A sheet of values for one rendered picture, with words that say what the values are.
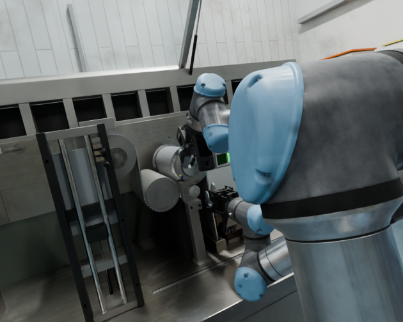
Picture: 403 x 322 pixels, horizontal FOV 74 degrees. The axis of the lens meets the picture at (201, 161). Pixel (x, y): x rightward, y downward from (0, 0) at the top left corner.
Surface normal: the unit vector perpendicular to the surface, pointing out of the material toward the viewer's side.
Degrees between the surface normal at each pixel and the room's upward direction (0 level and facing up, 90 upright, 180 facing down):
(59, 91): 90
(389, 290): 73
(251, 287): 90
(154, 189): 90
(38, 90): 90
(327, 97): 67
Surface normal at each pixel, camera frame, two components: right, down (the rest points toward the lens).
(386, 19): -0.88, 0.22
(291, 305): 0.42, 0.07
